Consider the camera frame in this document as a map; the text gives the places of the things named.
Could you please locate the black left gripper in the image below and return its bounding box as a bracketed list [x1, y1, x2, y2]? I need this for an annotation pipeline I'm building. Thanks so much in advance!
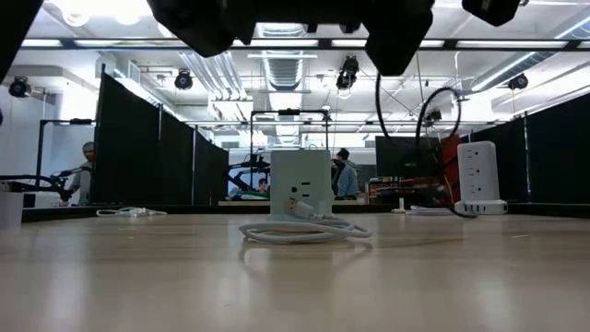
[239, 0, 434, 77]

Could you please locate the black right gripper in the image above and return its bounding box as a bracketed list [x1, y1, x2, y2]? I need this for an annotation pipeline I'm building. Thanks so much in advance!
[461, 0, 523, 28]

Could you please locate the white tower power strip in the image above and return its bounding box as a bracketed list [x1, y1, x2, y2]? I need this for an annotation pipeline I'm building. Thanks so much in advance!
[454, 140, 509, 216]

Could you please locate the mint green cube power strip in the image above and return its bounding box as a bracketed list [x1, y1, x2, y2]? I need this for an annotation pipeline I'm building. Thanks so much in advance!
[268, 148, 335, 221]

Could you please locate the pale purple braided USB cable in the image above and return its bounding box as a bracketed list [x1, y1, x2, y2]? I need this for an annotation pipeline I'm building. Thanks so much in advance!
[391, 196, 457, 217]

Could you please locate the white USB cable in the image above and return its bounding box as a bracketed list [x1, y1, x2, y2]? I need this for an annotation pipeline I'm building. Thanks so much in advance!
[238, 196, 373, 245]

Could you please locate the linear ceiling light strip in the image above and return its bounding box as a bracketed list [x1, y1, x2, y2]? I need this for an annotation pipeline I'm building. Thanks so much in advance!
[20, 38, 590, 51]

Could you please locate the black ceiling spotlight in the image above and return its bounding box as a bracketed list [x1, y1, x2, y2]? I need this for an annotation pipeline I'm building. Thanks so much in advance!
[507, 72, 530, 91]
[335, 54, 360, 91]
[7, 76, 31, 100]
[173, 68, 195, 91]

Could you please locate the black computer monitor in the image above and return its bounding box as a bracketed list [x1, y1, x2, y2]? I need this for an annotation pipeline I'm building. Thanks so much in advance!
[374, 135, 444, 179]

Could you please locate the red storage rack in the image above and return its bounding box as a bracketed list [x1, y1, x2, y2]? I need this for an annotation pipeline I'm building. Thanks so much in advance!
[440, 132, 463, 205]

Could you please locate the cluttered background workbench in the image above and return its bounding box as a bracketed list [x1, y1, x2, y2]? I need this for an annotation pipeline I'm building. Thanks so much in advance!
[366, 177, 446, 207]

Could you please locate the white equipment box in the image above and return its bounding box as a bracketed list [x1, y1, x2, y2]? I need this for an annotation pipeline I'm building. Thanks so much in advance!
[22, 191, 64, 209]

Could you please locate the white plastic cup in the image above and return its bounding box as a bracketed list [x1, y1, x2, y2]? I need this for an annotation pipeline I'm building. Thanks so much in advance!
[0, 191, 25, 231]

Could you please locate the silver ceiling air duct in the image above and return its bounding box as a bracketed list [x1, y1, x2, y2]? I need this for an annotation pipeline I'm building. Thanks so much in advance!
[265, 57, 305, 92]

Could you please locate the black background rig frame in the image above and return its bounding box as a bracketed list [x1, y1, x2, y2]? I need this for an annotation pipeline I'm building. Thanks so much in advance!
[249, 108, 330, 153]
[35, 117, 97, 179]

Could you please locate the black partition wall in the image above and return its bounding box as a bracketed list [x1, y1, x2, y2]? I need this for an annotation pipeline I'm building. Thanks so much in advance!
[88, 72, 230, 207]
[469, 91, 590, 205]

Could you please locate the black aluminium table frame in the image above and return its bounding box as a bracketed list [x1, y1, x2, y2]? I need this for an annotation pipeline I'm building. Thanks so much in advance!
[20, 202, 590, 223]

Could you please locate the thin white coiled cable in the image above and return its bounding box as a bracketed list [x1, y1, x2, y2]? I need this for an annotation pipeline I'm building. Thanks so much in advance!
[95, 206, 168, 219]

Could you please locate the black gantry post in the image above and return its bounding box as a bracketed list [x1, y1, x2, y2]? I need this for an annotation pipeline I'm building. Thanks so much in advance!
[0, 0, 45, 84]

